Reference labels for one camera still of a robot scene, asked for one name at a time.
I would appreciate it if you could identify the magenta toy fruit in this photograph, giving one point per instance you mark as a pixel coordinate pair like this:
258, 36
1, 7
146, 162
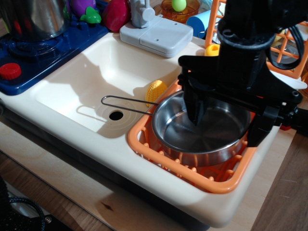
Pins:
116, 14

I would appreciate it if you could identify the light blue toy cup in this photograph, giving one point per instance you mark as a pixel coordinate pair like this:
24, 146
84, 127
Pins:
199, 23

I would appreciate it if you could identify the blue toy stove top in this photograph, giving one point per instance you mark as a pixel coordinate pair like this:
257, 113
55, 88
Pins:
38, 59

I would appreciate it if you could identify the red stove knob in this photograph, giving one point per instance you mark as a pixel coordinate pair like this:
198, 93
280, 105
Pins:
10, 71

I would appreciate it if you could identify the yellow toy corn cob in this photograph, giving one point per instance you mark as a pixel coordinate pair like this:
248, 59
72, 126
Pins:
154, 91

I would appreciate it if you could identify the cream toy sink unit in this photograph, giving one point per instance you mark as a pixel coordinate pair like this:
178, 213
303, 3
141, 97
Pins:
73, 104

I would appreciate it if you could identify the orange plastic drying rack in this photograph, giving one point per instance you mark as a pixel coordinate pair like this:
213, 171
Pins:
220, 178

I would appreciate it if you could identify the purple toy eggplant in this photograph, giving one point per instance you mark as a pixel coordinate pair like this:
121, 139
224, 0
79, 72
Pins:
85, 10

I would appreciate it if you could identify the steel pan with wire handle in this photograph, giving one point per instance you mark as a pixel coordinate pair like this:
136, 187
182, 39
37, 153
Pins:
215, 139

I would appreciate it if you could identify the black red clamp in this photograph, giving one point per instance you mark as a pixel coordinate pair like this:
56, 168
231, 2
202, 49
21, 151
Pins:
297, 120

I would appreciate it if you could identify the orange grid basket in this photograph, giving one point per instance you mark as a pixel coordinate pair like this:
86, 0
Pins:
283, 50

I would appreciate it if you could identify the grey toy faucet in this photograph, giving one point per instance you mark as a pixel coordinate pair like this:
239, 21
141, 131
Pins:
154, 33

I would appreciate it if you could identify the toy knife yellow handle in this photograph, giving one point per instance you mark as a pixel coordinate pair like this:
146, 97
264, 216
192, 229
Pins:
298, 84

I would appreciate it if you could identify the orange transparent toy bowl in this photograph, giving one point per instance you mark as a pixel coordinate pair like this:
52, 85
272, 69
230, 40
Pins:
177, 10

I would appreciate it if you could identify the large steel pot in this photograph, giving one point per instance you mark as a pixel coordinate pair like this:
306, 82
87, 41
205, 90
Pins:
35, 20

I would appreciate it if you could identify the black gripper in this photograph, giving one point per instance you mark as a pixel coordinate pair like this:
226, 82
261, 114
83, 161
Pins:
239, 74

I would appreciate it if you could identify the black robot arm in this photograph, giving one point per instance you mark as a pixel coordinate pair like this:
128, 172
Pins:
276, 15

